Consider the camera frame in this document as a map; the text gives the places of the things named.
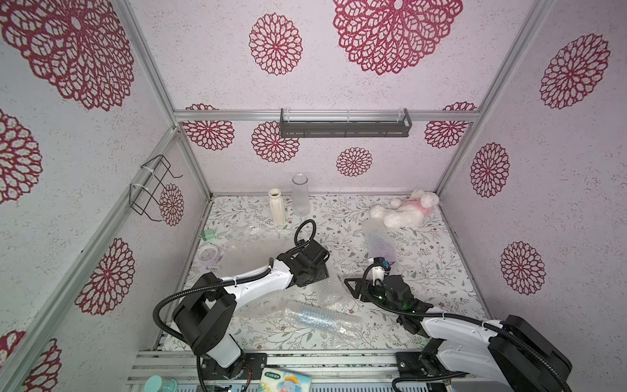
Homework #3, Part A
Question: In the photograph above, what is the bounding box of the cream ribbed ceramic vase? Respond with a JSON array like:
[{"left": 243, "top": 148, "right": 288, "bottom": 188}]
[{"left": 269, "top": 188, "right": 286, "bottom": 226}]

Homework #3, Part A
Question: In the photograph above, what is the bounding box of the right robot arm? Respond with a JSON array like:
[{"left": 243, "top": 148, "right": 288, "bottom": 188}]
[{"left": 344, "top": 271, "right": 572, "bottom": 391}]

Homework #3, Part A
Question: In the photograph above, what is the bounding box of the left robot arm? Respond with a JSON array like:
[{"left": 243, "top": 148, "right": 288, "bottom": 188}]
[{"left": 173, "top": 239, "right": 330, "bottom": 369}]

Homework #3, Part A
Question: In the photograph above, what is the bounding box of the bubble wrapped purple vase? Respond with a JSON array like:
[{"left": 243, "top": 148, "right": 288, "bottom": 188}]
[{"left": 362, "top": 218, "right": 398, "bottom": 266}]

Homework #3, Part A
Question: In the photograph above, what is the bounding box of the bubble wrapped item front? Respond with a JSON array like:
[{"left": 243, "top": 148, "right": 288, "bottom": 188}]
[{"left": 284, "top": 302, "right": 362, "bottom": 343}]

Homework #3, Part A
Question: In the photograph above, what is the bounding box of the white pink plush toy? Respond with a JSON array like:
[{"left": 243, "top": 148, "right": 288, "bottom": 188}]
[{"left": 370, "top": 189, "right": 440, "bottom": 229}]

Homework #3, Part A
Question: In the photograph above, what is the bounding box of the lilac tape roll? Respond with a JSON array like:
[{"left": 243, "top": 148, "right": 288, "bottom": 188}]
[{"left": 196, "top": 243, "right": 221, "bottom": 266}]

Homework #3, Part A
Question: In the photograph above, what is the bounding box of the green cube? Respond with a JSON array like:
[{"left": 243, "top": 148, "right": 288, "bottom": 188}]
[{"left": 201, "top": 229, "right": 216, "bottom": 242}]

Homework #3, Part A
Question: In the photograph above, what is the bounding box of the tissue pack with cartoon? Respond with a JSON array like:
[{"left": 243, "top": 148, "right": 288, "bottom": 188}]
[{"left": 259, "top": 367, "right": 312, "bottom": 392}]

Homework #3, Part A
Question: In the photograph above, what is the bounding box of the teal bottle cap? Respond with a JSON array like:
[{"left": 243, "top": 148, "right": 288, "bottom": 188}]
[{"left": 143, "top": 375, "right": 178, "bottom": 392}]

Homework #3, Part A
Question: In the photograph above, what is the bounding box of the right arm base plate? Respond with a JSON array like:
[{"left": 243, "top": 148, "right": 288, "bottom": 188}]
[{"left": 395, "top": 351, "right": 466, "bottom": 381}]

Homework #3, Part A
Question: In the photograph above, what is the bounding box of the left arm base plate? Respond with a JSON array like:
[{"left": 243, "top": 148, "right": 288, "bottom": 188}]
[{"left": 200, "top": 353, "right": 268, "bottom": 381}]

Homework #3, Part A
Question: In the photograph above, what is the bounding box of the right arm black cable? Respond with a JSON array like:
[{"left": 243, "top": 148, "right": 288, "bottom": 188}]
[{"left": 361, "top": 261, "right": 574, "bottom": 392}]

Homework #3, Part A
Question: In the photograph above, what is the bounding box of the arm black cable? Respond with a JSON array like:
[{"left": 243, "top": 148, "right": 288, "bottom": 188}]
[
  {"left": 361, "top": 261, "right": 574, "bottom": 392},
  {"left": 152, "top": 219, "right": 318, "bottom": 392}
]

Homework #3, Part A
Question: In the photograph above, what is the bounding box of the black wall shelf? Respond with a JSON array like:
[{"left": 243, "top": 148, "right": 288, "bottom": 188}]
[{"left": 279, "top": 109, "right": 413, "bottom": 139}]

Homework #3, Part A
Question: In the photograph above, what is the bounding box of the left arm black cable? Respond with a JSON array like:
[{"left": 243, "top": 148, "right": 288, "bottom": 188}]
[{"left": 152, "top": 219, "right": 318, "bottom": 392}]

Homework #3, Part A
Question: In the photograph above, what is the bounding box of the black wire wall rack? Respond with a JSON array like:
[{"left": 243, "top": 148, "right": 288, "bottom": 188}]
[{"left": 127, "top": 154, "right": 183, "bottom": 225}]

